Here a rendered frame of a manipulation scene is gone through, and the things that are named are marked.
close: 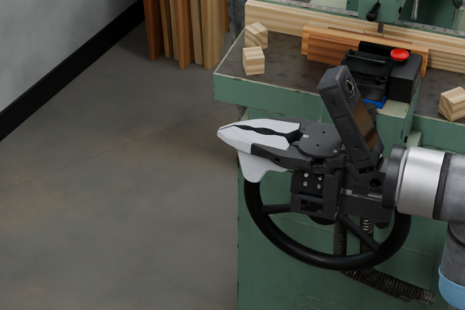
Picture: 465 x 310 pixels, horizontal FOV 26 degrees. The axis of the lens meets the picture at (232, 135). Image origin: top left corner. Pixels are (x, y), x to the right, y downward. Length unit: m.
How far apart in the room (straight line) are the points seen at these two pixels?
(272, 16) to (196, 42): 1.51
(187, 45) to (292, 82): 1.65
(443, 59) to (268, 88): 0.32
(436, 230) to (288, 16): 0.49
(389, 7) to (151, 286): 1.19
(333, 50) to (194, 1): 1.55
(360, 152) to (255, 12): 0.89
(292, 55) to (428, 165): 0.83
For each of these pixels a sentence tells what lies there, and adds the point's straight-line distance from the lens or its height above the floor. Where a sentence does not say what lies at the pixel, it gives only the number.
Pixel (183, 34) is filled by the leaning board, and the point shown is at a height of 0.13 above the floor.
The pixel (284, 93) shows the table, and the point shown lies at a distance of 1.81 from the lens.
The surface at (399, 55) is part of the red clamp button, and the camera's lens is 1.68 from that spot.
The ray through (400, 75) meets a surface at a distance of 1.66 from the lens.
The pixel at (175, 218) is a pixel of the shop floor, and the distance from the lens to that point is 2.87.
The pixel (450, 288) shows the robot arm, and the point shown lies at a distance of 1.19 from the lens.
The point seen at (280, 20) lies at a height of 0.93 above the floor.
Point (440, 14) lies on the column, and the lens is 2.05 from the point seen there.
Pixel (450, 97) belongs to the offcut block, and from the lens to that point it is 1.75.
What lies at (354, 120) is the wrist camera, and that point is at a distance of 1.08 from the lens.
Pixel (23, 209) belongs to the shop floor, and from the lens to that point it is 2.95.
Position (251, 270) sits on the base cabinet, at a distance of 2.13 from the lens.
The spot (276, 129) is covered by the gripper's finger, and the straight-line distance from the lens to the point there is 1.15.
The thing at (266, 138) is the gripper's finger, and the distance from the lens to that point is 1.13.
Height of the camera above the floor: 1.94
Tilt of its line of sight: 38 degrees down
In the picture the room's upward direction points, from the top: straight up
